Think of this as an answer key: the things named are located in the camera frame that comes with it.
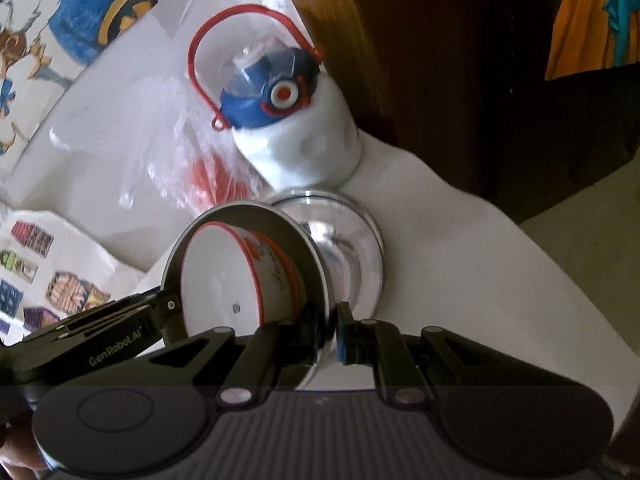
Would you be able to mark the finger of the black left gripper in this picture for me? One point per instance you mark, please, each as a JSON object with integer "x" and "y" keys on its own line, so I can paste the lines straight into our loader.
{"x": 122, "y": 336}

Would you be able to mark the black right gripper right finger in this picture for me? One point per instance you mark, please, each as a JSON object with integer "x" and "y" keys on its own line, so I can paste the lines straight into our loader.
{"x": 382, "y": 347}

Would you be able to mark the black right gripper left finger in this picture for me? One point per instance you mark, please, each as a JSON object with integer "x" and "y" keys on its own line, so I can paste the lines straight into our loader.
{"x": 268, "y": 353}

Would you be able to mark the large steel mixing bowl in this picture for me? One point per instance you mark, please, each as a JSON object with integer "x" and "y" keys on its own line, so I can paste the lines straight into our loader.
{"x": 291, "y": 238}

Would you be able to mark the white bowl red rim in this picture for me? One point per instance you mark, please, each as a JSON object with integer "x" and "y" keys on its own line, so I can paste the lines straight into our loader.
{"x": 237, "y": 278}

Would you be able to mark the person's hand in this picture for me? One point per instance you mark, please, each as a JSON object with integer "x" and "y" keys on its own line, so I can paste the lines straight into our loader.
{"x": 20, "y": 455}

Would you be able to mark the houses drawing paper sheet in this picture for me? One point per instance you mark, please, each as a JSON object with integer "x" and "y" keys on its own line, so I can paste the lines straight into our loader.
{"x": 51, "y": 270}

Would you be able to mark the small steel dish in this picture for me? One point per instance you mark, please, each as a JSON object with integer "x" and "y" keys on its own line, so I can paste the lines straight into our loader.
{"x": 349, "y": 240}

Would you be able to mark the red ball in bag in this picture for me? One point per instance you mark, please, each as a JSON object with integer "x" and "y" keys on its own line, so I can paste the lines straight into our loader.
{"x": 212, "y": 183}

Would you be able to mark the clear plastic bag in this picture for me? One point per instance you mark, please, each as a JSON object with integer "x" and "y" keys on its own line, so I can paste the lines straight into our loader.
{"x": 169, "y": 130}

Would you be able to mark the white blue water bottle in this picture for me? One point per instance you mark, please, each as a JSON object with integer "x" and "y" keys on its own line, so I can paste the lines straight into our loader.
{"x": 287, "y": 118}

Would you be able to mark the orange cloth with teal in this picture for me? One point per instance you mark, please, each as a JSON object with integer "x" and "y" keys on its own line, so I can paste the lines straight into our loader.
{"x": 593, "y": 35}

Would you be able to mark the cartoon figure wall drawing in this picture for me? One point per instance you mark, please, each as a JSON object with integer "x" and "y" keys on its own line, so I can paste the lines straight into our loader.
{"x": 45, "y": 46}

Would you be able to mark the brown wooden frame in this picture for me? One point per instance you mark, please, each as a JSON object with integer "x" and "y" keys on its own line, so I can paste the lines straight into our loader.
{"x": 337, "y": 30}

